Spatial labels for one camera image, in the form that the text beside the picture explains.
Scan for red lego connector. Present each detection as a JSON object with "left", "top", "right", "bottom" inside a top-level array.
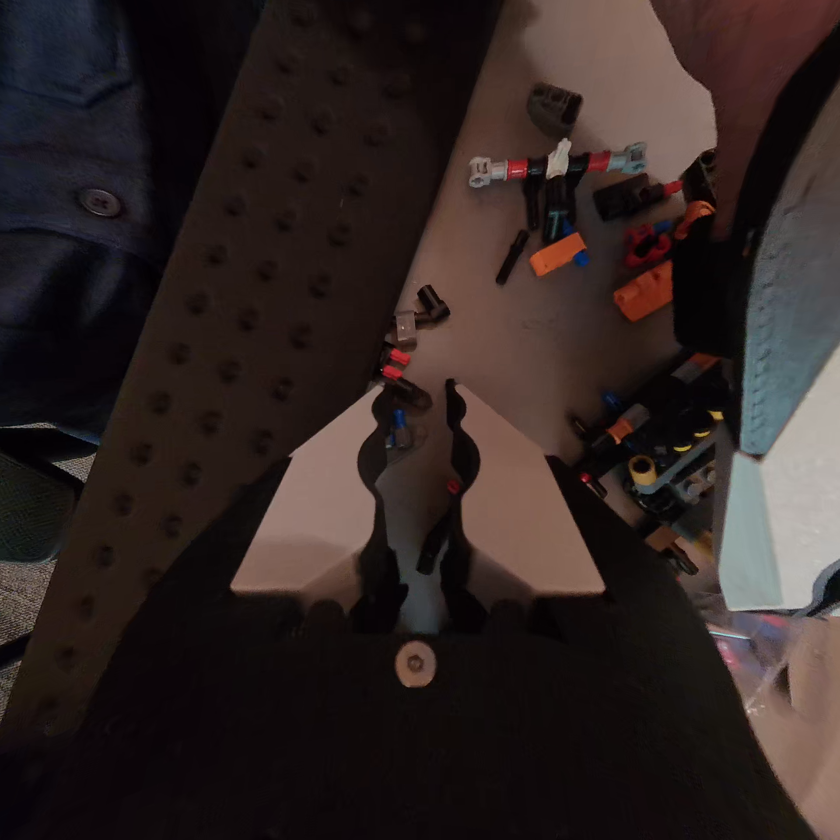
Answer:
[{"left": 622, "top": 222, "right": 674, "bottom": 268}]

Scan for black lego chassis assembly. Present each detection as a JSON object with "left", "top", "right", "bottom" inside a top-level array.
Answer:
[{"left": 571, "top": 354, "right": 732, "bottom": 575}]

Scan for black lego frame blue pin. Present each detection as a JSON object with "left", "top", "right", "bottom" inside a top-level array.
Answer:
[{"left": 679, "top": 150, "right": 718, "bottom": 198}]

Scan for crumpled bag of lego pins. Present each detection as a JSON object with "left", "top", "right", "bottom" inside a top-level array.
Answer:
[{"left": 705, "top": 607, "right": 840, "bottom": 729}]

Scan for red black axle lego assembly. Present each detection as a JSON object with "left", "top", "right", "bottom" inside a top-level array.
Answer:
[{"left": 468, "top": 140, "right": 648, "bottom": 242}]

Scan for orange lego brick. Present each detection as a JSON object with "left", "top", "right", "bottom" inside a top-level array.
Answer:
[{"left": 613, "top": 260, "right": 676, "bottom": 322}]

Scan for black elbow lego connector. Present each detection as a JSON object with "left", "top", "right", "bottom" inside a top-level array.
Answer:
[{"left": 415, "top": 285, "right": 452, "bottom": 324}]

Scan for person's left hand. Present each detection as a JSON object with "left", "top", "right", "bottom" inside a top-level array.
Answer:
[{"left": 650, "top": 0, "right": 840, "bottom": 238}]

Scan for orange lego beam blue pins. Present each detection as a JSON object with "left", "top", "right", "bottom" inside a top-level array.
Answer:
[{"left": 529, "top": 223, "right": 592, "bottom": 278}]

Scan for black lego brick red pin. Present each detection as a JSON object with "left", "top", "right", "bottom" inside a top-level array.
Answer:
[{"left": 593, "top": 174, "right": 683, "bottom": 221}]

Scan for dark office chair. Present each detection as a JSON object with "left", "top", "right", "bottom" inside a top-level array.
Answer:
[{"left": 0, "top": 427, "right": 86, "bottom": 565}]

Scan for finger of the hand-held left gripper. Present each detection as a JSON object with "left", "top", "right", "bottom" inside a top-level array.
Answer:
[{"left": 715, "top": 386, "right": 840, "bottom": 615}]

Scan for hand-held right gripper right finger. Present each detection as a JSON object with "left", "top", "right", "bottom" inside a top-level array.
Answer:
[{"left": 441, "top": 378, "right": 606, "bottom": 633}]

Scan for dark grey curved lego piece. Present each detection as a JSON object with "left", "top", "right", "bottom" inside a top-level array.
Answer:
[{"left": 526, "top": 83, "right": 584, "bottom": 137}]

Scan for black lego piece red pins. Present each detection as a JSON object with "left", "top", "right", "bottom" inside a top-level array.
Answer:
[{"left": 379, "top": 346, "right": 434, "bottom": 412}]

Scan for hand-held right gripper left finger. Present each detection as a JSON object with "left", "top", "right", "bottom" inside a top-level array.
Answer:
[{"left": 231, "top": 382, "right": 409, "bottom": 634}]

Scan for orange lego piece light blue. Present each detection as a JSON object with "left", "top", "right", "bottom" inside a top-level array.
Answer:
[{"left": 676, "top": 199, "right": 718, "bottom": 242}]

